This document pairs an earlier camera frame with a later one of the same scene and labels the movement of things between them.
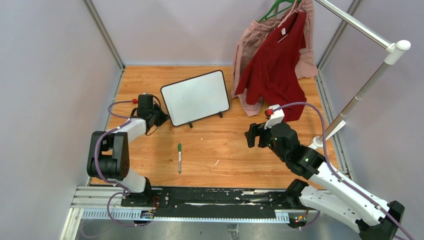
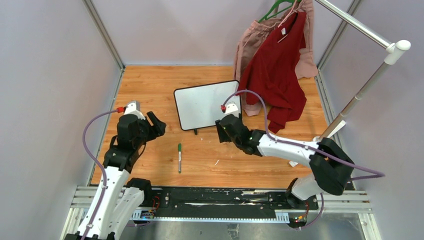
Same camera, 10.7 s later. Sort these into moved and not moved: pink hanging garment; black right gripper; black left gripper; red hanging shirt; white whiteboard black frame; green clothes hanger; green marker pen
Moved: white whiteboard black frame; black right gripper; black left gripper
Not moved: red hanging shirt; green clothes hanger; green marker pen; pink hanging garment
